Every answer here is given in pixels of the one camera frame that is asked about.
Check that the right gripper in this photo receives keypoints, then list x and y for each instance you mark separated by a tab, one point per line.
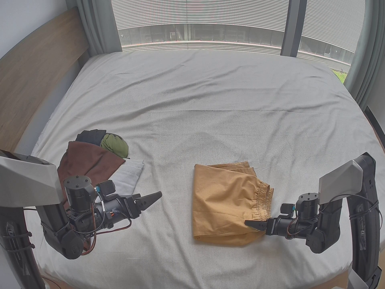
282	227

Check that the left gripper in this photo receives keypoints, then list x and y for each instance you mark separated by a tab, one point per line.
120	211

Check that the pale blue garment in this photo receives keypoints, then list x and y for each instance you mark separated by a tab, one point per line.
129	173

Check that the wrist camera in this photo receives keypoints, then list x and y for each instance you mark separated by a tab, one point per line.
106	188
287	211

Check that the green garment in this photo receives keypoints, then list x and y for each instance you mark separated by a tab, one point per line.
115	146

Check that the window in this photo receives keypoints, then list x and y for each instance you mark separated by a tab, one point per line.
210	10

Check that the tan shorts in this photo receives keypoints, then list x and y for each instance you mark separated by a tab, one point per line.
222	203

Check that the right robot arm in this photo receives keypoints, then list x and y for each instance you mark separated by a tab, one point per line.
340	182

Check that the brown garment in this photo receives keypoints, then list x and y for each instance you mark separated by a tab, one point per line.
87	161

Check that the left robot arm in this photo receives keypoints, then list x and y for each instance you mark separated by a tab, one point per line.
30	179

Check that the grey-green curtain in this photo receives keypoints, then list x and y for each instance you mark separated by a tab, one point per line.
96	16
370	56

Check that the black garment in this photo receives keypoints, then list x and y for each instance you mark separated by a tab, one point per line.
90	136

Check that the bed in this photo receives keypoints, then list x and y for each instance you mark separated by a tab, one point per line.
210	101

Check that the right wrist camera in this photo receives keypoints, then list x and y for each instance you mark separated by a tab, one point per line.
287	211

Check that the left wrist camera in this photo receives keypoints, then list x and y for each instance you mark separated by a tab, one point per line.
106	188

